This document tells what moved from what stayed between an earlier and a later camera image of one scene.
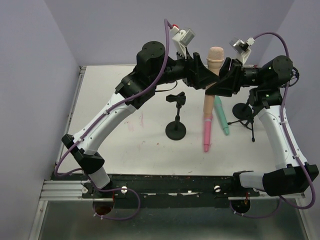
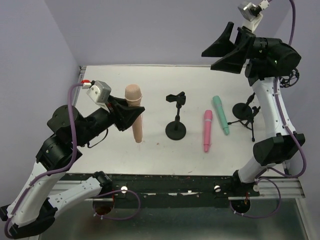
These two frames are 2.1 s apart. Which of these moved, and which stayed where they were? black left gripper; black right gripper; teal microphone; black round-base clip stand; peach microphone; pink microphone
Moved: peach microphone; black right gripper; black left gripper
Stayed: teal microphone; black round-base clip stand; pink microphone
